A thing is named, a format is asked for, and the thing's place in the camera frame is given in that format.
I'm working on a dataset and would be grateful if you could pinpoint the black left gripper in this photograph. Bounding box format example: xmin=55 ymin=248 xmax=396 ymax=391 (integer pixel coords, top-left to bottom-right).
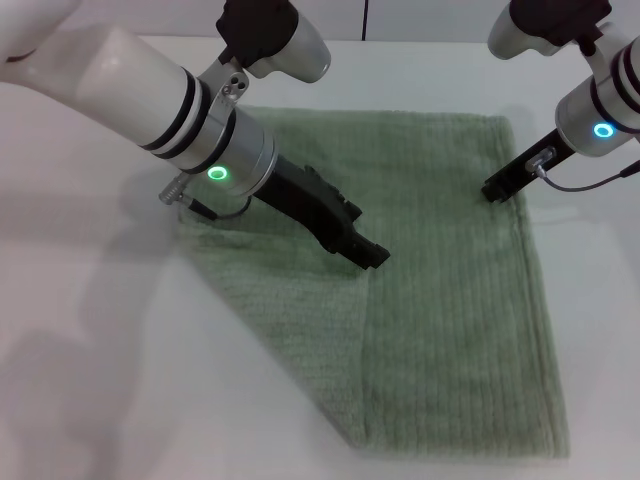
xmin=253 ymin=153 xmax=391 ymax=272

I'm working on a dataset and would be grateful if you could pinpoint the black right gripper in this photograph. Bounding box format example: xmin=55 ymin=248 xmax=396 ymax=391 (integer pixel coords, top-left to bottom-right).
xmin=481 ymin=127 xmax=577 ymax=204

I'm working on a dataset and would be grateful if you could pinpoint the pale green ribbed towel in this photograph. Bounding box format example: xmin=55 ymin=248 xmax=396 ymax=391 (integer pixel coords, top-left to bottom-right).
xmin=177 ymin=106 xmax=572 ymax=448

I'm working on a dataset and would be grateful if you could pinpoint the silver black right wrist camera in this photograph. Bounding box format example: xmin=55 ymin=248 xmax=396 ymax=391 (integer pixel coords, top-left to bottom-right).
xmin=487 ymin=0 xmax=617 ymax=62

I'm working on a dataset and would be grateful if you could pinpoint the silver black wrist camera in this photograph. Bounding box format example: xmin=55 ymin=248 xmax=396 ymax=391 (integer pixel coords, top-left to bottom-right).
xmin=215 ymin=0 xmax=333 ymax=84
xmin=487 ymin=0 xmax=617 ymax=62

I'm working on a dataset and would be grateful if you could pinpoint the left arm cable silver plug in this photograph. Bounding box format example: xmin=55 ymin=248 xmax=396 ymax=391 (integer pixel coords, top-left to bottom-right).
xmin=158 ymin=173 xmax=254 ymax=220

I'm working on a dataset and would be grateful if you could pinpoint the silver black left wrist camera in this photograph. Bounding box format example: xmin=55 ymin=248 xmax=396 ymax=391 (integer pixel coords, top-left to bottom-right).
xmin=215 ymin=0 xmax=333 ymax=84

